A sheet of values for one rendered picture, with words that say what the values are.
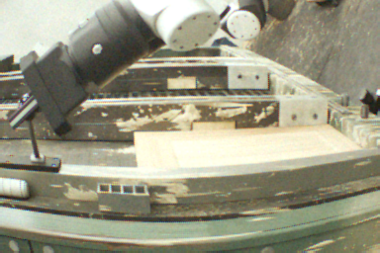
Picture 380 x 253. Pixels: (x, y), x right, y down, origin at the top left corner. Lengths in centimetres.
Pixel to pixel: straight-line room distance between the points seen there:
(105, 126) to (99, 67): 49
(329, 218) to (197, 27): 26
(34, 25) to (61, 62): 575
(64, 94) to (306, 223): 32
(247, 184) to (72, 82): 28
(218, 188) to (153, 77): 96
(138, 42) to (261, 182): 27
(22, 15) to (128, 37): 584
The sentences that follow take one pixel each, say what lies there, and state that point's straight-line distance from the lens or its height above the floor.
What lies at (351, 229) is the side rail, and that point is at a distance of 56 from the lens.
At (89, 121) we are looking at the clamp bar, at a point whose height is 132.
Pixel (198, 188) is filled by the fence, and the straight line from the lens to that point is 74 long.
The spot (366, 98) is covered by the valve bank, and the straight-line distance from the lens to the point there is 129.
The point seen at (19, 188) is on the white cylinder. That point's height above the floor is 139.
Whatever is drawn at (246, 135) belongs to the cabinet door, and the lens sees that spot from 105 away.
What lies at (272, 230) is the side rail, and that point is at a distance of 52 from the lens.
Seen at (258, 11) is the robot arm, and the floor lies 113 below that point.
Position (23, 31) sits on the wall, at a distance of 639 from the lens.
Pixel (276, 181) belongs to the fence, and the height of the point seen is 108.
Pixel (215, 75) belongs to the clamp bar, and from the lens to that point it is 169.
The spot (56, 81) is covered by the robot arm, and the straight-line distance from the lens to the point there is 63.
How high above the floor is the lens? 138
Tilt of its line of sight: 11 degrees down
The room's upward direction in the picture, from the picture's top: 58 degrees counter-clockwise
